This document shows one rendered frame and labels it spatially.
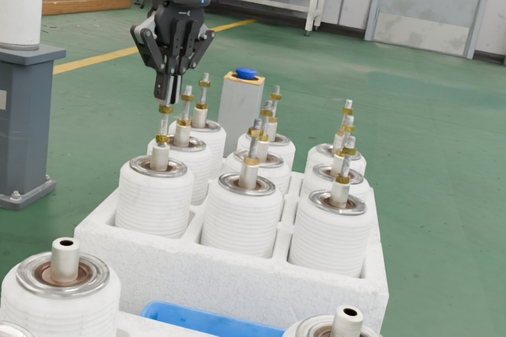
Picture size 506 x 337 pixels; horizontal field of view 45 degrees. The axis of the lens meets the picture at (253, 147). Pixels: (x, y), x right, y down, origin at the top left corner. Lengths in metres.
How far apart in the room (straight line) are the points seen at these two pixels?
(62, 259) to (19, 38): 0.75
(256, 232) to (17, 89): 0.61
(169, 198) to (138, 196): 0.04
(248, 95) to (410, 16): 4.89
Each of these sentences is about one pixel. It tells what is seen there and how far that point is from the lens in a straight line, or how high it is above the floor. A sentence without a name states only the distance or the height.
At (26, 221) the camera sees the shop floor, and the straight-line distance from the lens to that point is 1.23.
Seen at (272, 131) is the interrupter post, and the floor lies 0.27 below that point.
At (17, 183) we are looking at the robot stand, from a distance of 1.28.
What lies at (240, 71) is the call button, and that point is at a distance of 1.16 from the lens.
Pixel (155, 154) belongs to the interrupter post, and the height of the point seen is 0.27.
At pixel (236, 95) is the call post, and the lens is 1.15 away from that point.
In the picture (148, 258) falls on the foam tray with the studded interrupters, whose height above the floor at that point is 0.16.
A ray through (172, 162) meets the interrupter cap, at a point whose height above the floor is 0.25.
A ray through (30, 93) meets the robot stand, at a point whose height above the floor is 0.22.
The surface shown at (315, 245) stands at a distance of 0.77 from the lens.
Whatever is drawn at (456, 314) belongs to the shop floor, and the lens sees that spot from 1.17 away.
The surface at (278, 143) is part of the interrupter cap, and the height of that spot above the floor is 0.25.
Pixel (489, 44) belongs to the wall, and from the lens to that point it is 6.07.
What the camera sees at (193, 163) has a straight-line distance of 0.89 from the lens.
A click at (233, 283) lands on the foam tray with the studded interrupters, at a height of 0.15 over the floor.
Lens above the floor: 0.52
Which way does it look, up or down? 17 degrees down
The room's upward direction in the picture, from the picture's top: 10 degrees clockwise
